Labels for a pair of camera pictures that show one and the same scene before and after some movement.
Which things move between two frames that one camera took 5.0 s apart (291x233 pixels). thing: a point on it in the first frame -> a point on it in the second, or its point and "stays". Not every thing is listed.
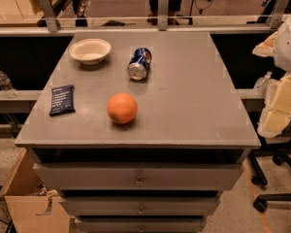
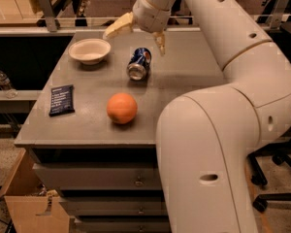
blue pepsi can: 140,61 stays
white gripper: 289,44 -> 149,17
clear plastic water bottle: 5,83 stays
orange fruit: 121,108 stays
